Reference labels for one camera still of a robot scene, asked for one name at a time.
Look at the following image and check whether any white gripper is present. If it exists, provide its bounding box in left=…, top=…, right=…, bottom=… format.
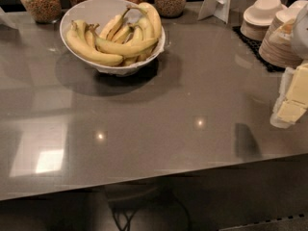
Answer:
left=269, top=5, right=308, bottom=129

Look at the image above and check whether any middle long yellow banana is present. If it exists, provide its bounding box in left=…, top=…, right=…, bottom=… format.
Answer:
left=89, top=25, right=158, bottom=58

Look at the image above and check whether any white ceramic bowl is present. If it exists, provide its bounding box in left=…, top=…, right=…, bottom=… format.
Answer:
left=60, top=0, right=166, bottom=76

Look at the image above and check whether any stack of paper plates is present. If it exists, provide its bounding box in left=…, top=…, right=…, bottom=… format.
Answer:
left=259, top=0, right=308, bottom=68

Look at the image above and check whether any black rubber mat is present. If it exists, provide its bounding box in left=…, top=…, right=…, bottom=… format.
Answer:
left=232, top=26, right=285, bottom=72

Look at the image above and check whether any stack of white bowls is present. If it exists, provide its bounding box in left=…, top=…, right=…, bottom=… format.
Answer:
left=240, top=0, right=287, bottom=41

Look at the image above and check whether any white folded sign stand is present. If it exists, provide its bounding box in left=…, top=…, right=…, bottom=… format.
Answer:
left=197, top=0, right=233, bottom=23

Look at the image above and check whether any leftmost glass cereal jar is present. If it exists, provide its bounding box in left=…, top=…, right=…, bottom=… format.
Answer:
left=20, top=0, right=62, bottom=23

